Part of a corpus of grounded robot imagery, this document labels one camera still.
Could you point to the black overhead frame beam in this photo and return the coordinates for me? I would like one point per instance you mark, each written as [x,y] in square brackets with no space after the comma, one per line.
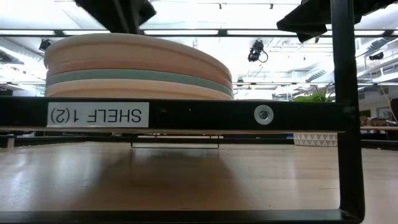
[222,32]

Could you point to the green succulent plant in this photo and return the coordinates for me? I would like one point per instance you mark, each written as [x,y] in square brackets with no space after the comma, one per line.
[311,98]

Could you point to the cream round plate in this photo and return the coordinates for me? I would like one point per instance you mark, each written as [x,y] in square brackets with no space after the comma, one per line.
[124,90]

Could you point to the wooden background table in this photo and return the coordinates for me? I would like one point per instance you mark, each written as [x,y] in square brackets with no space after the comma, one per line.
[379,128]

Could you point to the terracotta orange round plate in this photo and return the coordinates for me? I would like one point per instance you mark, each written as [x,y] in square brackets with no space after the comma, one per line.
[133,64]

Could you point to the wooden shelf with black frame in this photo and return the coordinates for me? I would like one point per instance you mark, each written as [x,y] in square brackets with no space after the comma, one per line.
[202,113]

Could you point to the black overhead camera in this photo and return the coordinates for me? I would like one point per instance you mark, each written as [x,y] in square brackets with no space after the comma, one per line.
[256,49]

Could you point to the white patterned plant pot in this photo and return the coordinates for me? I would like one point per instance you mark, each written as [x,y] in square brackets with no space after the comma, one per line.
[315,140]

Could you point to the black table rig frame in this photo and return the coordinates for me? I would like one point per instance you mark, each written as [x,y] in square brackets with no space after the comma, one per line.
[248,140]

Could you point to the pale blue-green round plate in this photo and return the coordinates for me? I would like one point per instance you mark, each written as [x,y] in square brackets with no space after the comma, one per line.
[124,74]

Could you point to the black ceiling spotlight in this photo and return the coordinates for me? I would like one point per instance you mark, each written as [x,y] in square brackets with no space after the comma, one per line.
[44,45]
[376,56]

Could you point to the white shelf label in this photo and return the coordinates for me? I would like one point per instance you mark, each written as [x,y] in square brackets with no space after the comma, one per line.
[98,114]

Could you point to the beige grey round plate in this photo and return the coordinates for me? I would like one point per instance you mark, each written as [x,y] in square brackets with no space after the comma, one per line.
[133,46]

